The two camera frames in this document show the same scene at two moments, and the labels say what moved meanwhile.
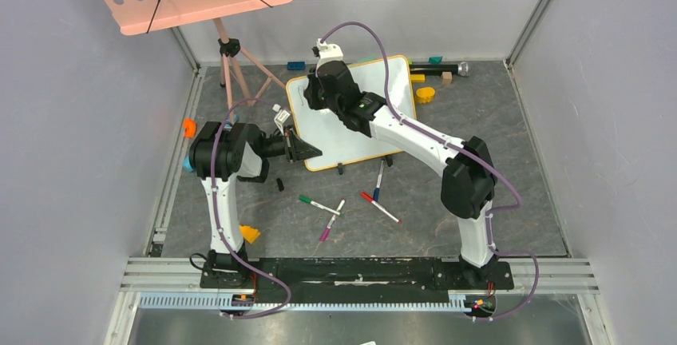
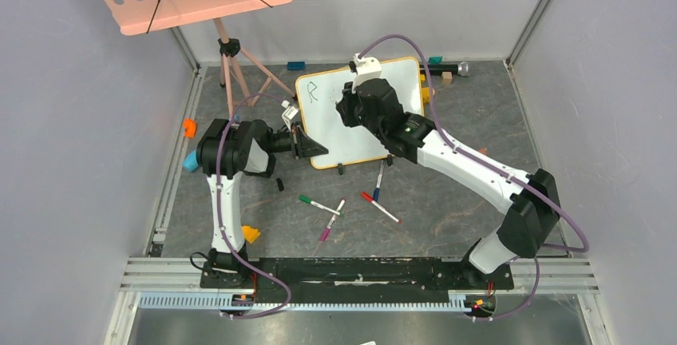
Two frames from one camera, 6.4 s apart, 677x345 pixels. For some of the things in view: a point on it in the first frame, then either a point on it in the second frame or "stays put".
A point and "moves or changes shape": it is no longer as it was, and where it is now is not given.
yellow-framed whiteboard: (326, 132) moves or changes shape
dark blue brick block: (296, 65) stays put
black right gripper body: (311, 97) → (348, 108)
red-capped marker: (369, 199) stays put
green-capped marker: (308, 200) stays put
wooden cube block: (446, 77) stays put
